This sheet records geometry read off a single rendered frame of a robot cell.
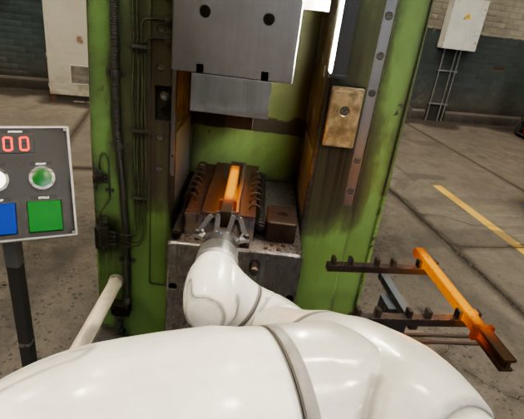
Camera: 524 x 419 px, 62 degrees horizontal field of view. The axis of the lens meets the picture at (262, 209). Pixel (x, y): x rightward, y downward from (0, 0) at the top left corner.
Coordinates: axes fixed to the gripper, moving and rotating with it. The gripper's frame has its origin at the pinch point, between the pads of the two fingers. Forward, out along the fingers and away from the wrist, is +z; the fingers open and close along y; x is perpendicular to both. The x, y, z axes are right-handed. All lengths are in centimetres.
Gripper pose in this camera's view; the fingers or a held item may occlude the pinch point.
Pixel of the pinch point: (226, 212)
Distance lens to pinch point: 113.7
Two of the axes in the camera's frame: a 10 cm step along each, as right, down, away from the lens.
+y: 9.9, 1.1, 0.4
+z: 0.1, -4.4, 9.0
